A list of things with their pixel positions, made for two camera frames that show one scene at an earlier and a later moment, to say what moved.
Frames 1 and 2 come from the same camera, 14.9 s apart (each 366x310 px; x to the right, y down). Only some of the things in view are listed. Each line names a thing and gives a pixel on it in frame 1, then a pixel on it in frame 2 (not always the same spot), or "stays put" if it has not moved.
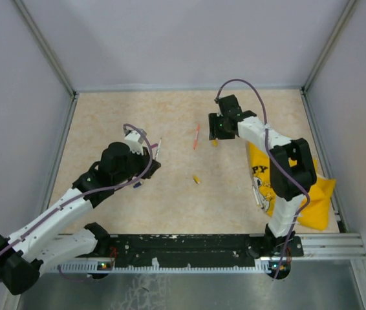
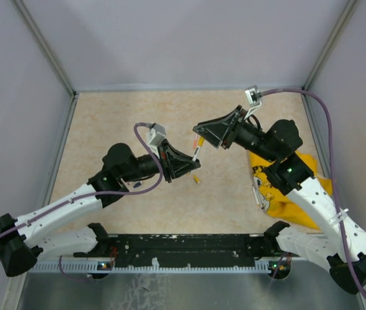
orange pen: x=196 y=137 stays put
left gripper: x=145 y=159 to x=175 y=163
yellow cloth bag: x=315 y=215 stays put
